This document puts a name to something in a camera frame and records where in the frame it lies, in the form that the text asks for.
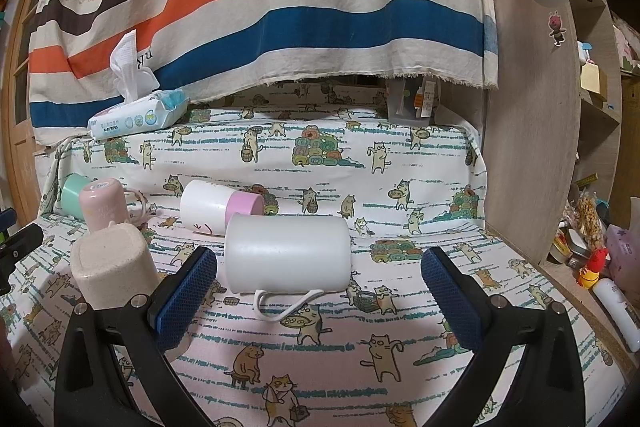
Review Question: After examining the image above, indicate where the cardboard box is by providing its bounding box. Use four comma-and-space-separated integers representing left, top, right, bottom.
580, 63, 608, 102

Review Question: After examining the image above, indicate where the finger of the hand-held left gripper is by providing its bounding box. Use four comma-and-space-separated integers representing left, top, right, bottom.
0, 207, 45, 296

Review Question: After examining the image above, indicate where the striped cloth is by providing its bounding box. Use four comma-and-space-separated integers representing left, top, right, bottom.
27, 0, 501, 146

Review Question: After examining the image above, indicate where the cat print cloth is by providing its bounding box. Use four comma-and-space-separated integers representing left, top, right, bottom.
0, 84, 632, 427

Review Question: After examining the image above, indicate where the beige speckled cup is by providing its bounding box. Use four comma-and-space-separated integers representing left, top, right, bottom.
69, 224, 155, 310

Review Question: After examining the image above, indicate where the large white cup with handle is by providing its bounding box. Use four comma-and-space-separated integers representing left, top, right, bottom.
223, 213, 354, 325

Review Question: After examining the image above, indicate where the mint green cup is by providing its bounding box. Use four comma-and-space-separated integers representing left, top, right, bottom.
59, 173, 93, 221

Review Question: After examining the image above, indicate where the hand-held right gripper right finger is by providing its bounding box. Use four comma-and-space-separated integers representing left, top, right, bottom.
420, 247, 587, 427

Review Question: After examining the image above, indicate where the clear plastic organizer box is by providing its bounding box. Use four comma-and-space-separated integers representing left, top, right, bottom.
386, 77, 441, 126

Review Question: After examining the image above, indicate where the pale pink cup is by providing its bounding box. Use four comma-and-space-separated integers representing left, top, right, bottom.
79, 178, 149, 234

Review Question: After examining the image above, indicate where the baby wipes pack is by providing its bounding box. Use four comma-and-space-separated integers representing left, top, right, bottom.
87, 32, 190, 140

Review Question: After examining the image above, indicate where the wooden shelf unit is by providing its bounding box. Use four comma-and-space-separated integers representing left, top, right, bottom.
482, 0, 640, 278

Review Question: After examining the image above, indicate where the snack bag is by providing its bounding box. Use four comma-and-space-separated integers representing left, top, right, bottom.
575, 192, 608, 248

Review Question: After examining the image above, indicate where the pink tissue pack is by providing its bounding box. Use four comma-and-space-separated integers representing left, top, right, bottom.
604, 224, 640, 293

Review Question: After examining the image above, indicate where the white lotion bottle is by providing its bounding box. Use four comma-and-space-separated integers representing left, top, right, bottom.
593, 278, 640, 353

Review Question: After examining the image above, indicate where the red and yellow toy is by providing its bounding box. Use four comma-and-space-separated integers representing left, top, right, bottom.
576, 247, 610, 291

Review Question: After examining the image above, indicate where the white and pink cup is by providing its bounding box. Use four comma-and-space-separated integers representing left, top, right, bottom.
179, 179, 264, 236

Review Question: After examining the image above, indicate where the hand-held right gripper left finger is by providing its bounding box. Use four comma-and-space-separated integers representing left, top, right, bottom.
54, 246, 218, 427

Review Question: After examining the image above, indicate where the cartoon sticker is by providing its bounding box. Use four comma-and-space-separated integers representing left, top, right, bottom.
547, 10, 567, 46

